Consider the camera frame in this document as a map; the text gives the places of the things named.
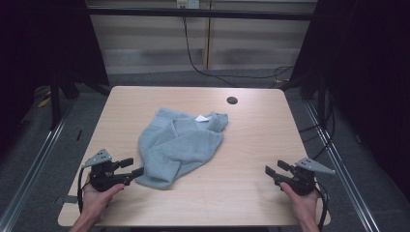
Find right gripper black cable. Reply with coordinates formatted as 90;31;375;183
313;182;331;232

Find long black wall cable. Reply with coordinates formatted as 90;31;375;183
182;14;295;89

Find yellow floor tape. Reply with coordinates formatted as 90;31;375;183
37;96;52;109

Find black curtain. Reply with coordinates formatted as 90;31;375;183
0;0;110;162
288;0;410;197

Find metal floor rail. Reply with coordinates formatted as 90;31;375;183
304;100;382;232
0;104;76;232

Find grey strap at table edge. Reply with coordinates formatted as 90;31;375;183
61;194;79;205

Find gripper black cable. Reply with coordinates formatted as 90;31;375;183
76;167;92;215
313;182;331;232

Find person's right hand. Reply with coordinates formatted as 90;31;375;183
278;181;321;224

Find black horizontal frame bar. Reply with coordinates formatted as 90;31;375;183
86;7;319;21

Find person's left hand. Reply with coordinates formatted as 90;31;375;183
81;180;127;224

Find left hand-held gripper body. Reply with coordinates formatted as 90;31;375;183
81;148;131;193

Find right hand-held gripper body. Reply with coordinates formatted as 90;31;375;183
279;157;337;197

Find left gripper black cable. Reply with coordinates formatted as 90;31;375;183
76;167;92;215

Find white wall socket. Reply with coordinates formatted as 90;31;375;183
176;0;201;10

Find light blue-grey towel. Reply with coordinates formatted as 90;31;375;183
134;106;230;190

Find black metal stand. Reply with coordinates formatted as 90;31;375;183
48;74;81;131

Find black floor cables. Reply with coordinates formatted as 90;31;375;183
297;91;337;162

